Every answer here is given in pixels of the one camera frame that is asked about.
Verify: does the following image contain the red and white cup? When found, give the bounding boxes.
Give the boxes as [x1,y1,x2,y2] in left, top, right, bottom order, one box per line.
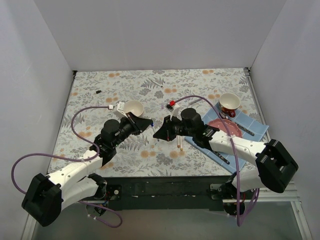
[218,92,241,118]

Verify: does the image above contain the floral tablecloth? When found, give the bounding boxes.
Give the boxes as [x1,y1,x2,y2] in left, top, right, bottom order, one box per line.
[48,68,264,177]

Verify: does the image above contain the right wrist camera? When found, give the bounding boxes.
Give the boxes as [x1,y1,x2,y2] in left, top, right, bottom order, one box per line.
[165,100,181,120]

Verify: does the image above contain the cream bowl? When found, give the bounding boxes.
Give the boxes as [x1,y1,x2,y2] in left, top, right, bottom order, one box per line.
[123,100,144,117]

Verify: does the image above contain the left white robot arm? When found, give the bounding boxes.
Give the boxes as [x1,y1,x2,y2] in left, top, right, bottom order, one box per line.
[22,112,153,227]

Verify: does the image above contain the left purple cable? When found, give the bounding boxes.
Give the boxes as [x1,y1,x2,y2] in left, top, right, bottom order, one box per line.
[11,105,113,195]

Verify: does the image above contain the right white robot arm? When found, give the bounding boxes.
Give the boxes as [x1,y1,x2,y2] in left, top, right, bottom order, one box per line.
[153,108,299,199]

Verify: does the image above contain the black spoon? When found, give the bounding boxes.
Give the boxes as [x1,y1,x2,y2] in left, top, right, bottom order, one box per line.
[219,112,230,120]

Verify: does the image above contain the yellow marker pen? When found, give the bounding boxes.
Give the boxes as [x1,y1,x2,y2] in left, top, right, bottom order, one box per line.
[178,136,183,151]

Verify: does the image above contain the blue checked cloth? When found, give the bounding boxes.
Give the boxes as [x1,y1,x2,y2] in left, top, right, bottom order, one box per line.
[184,109,269,173]

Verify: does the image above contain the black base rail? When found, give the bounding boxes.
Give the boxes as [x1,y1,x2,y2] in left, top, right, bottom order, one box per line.
[99,176,236,216]

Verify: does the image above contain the pink dotted plate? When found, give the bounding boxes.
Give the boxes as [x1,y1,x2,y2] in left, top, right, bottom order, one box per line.
[207,118,243,138]

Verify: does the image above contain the black handled fork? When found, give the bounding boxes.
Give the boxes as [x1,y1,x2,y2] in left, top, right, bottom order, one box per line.
[212,151,230,165]

